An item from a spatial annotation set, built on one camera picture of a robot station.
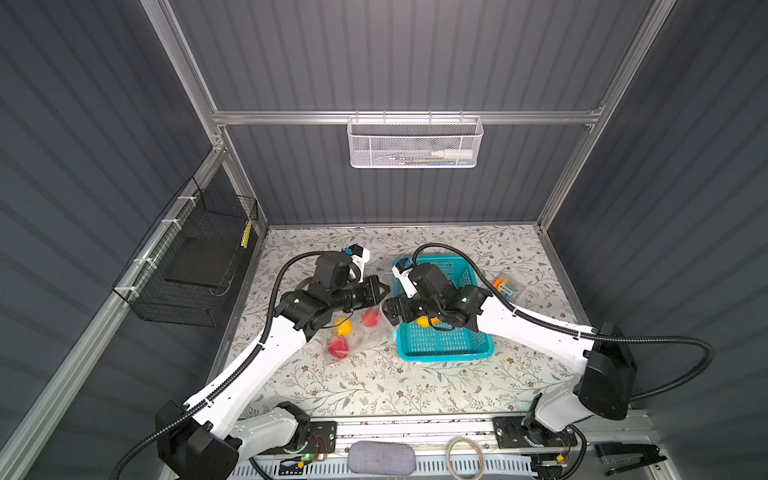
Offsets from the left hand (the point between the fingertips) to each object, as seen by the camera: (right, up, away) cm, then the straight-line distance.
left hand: (392, 288), depth 72 cm
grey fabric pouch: (-1, -39, -4) cm, 39 cm away
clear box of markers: (+40, -3, +29) cm, 49 cm away
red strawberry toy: (-15, -18, +11) cm, 26 cm away
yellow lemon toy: (-14, -13, +16) cm, 25 cm away
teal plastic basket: (+8, -19, +17) cm, 27 cm away
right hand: (+1, -5, +7) cm, 8 cm away
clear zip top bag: (-9, -16, +18) cm, 25 cm away
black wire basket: (-53, +19, +7) cm, 57 cm away
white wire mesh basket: (+10, +56, +52) cm, 77 cm away
